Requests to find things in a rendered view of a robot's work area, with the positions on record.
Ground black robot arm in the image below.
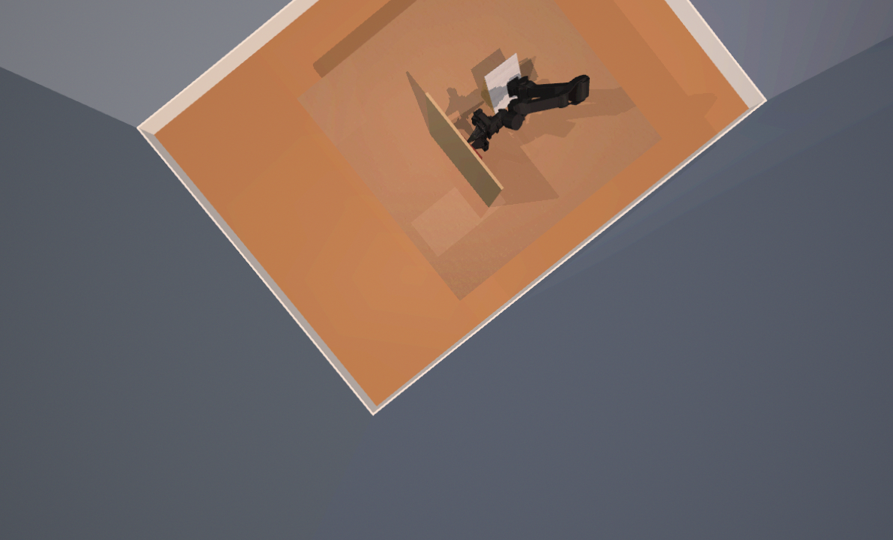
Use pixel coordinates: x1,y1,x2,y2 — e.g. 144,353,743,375
494,75,590,131

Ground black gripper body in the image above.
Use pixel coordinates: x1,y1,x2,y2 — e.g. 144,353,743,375
477,113,501,152

